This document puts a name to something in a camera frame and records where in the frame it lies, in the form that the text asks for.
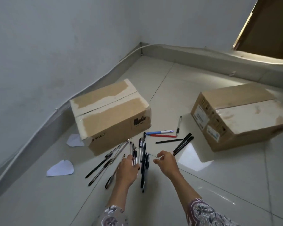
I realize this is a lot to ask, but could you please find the black marker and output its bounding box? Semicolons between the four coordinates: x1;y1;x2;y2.
172;133;192;153
173;136;194;156

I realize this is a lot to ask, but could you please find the person's left hand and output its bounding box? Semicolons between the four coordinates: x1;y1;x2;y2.
115;154;141;185

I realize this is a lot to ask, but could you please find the person's right forearm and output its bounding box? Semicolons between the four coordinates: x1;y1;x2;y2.
166;173;203;205

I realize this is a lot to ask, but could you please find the cardboard box with white labels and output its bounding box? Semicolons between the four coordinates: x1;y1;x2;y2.
190;83;283;152

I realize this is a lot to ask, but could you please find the large white paper piece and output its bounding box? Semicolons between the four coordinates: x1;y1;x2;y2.
46;159;74;177

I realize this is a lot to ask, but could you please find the person's left forearm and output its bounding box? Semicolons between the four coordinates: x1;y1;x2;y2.
105;180;135;208

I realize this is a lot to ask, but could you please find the thin black pen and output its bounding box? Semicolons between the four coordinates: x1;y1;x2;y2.
156;138;184;144

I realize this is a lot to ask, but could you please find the blue and white pen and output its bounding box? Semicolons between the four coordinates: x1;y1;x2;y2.
146;130;174;135

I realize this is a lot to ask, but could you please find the floral patterned sleeve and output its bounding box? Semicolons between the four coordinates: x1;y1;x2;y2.
185;198;240;226
101;205;130;226

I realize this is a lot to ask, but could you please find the taped cardboard box black print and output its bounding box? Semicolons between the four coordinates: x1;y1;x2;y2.
69;79;152;156

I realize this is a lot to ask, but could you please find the person's right hand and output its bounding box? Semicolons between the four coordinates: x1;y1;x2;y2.
154;151;180;179

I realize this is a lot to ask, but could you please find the small white paper piece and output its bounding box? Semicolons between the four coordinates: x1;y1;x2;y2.
66;134;85;147

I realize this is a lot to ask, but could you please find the white cable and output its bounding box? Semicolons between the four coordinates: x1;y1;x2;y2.
0;43;283;186

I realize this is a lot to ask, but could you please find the pile of black pens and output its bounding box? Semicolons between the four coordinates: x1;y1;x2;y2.
85;132;151;193

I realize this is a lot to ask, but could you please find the brown wooden door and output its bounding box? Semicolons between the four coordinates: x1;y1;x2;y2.
233;0;283;61

